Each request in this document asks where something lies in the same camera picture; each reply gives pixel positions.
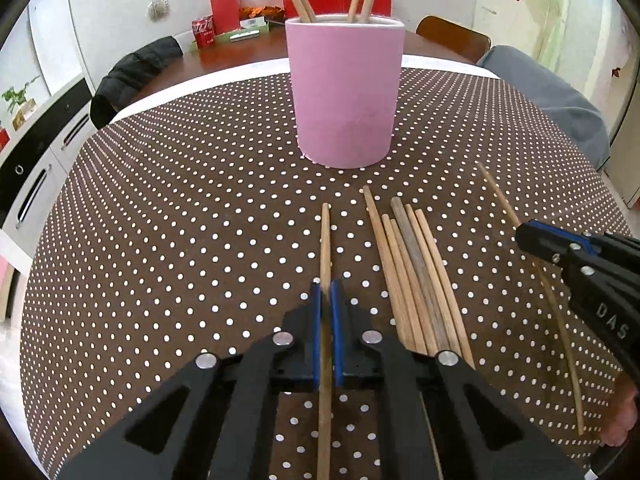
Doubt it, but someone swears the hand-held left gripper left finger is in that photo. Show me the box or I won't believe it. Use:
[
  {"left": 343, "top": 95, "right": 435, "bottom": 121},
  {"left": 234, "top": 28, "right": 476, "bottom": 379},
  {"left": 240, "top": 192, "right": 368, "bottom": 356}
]
[{"left": 57, "top": 282, "right": 321, "bottom": 480}]

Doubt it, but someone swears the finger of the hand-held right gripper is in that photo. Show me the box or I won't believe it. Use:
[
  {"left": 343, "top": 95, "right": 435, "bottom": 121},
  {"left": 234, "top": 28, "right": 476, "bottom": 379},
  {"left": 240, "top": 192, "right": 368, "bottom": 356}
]
[
  {"left": 530, "top": 219, "right": 606, "bottom": 251},
  {"left": 516, "top": 222, "right": 596, "bottom": 281}
]

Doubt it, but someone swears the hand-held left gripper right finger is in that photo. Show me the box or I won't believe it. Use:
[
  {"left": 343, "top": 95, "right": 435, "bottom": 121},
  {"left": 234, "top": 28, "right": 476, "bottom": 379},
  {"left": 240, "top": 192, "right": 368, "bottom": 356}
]
[{"left": 331, "top": 280, "right": 586, "bottom": 480}]

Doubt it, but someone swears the thin curved wooden chopstick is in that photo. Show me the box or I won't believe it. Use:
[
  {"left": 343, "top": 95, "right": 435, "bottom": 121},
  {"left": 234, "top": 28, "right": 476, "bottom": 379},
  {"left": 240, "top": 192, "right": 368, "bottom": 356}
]
[{"left": 477, "top": 161, "right": 586, "bottom": 436}]

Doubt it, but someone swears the pile of wooden chopsticks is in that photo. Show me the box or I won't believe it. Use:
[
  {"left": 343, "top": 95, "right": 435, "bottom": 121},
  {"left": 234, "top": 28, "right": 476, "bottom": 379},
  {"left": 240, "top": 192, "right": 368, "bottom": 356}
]
[{"left": 362, "top": 186, "right": 476, "bottom": 368}]

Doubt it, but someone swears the dark grey-brown chopstick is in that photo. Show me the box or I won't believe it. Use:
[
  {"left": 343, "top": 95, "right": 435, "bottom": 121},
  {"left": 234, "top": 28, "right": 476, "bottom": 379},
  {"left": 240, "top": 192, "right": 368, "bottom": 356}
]
[{"left": 390, "top": 197, "right": 453, "bottom": 356}]

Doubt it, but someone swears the pink cylindrical cup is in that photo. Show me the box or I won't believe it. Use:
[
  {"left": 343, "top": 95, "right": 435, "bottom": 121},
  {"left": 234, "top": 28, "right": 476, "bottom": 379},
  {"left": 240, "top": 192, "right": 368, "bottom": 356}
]
[{"left": 285, "top": 14, "right": 405, "bottom": 169}]

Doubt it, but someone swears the person's right hand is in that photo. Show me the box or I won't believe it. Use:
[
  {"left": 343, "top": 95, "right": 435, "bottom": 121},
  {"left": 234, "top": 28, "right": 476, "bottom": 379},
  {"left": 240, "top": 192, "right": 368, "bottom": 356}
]
[{"left": 597, "top": 370, "right": 640, "bottom": 448}]

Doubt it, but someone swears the brown polka dot tablecloth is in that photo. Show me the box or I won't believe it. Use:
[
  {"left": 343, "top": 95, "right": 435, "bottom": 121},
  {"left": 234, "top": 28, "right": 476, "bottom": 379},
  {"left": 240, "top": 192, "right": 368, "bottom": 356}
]
[{"left": 20, "top": 65, "right": 631, "bottom": 480}]

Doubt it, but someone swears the brown wooden chair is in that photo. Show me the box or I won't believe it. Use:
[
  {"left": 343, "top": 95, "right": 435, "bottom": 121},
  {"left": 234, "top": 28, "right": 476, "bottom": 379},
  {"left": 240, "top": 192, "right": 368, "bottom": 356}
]
[{"left": 416, "top": 15, "right": 492, "bottom": 63}]

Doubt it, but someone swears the light green curtain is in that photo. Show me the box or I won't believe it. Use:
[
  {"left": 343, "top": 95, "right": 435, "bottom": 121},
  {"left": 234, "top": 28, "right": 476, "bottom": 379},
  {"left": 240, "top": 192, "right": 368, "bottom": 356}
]
[{"left": 530, "top": 0, "right": 601, "bottom": 66}]

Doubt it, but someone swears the green tray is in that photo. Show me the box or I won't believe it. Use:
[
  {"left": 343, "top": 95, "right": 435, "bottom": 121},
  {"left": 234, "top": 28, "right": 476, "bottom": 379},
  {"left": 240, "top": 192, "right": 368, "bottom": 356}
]
[{"left": 215, "top": 22, "right": 281, "bottom": 43}]

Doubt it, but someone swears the black jacket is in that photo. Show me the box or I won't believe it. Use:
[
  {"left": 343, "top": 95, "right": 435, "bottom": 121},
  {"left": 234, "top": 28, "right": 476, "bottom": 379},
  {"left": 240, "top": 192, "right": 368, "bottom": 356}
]
[{"left": 90, "top": 35, "right": 185, "bottom": 131}]

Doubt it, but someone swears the white and black sideboard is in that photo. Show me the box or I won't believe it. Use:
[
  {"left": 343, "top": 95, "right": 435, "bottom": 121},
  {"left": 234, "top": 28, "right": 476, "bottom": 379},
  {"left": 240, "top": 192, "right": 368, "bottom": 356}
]
[{"left": 0, "top": 75, "right": 98, "bottom": 281}]

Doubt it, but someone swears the red drink carton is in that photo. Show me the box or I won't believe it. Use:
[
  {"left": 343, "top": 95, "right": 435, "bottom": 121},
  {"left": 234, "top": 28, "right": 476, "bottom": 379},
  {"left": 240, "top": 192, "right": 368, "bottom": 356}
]
[{"left": 191, "top": 16, "right": 217, "bottom": 51}]

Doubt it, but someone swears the red envelope box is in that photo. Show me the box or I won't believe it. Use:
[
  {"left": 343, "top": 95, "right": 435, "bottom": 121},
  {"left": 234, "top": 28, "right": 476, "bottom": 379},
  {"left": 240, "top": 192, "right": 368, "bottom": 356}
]
[{"left": 210, "top": 0, "right": 242, "bottom": 36}]

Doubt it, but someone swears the small potted plant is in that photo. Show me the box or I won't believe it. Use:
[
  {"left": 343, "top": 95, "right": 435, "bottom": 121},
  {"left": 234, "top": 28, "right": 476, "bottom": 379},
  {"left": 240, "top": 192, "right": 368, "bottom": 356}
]
[{"left": 0, "top": 75, "right": 43, "bottom": 126}]

